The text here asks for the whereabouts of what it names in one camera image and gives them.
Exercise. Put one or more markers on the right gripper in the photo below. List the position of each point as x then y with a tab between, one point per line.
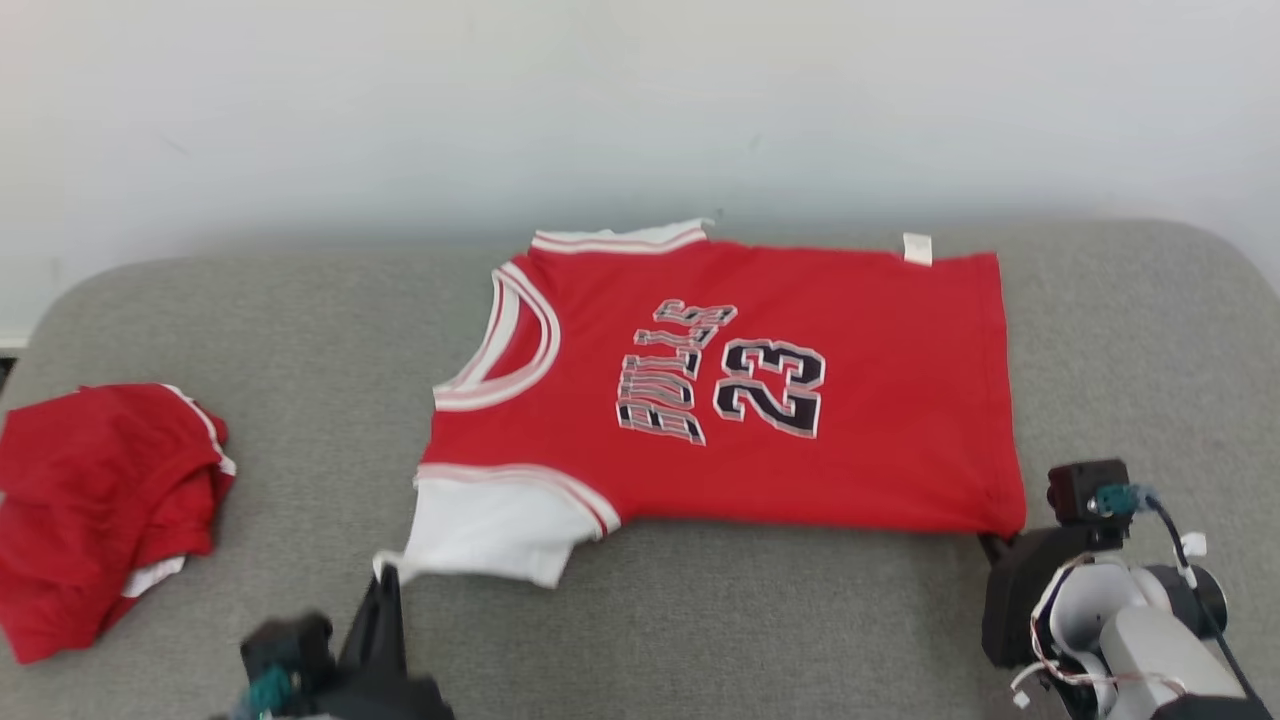
1025	600

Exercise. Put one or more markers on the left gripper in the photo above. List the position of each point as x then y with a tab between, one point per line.
390	695

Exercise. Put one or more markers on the red Bulls 23 jersey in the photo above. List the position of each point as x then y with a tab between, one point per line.
850	450

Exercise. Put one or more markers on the red shorts with white stripe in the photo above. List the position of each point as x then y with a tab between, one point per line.
90	500

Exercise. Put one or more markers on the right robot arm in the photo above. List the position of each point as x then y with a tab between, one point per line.
1150	640

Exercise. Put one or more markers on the grey fabric sofa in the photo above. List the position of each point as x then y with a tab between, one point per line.
750	620

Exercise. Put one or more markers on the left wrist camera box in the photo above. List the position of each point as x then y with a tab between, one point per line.
285	655

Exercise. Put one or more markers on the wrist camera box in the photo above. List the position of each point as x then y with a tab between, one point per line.
285	655
1085	490

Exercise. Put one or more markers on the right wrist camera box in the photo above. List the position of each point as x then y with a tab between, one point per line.
1085	490

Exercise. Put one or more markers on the wall baseboard strip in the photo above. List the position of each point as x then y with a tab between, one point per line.
10	340

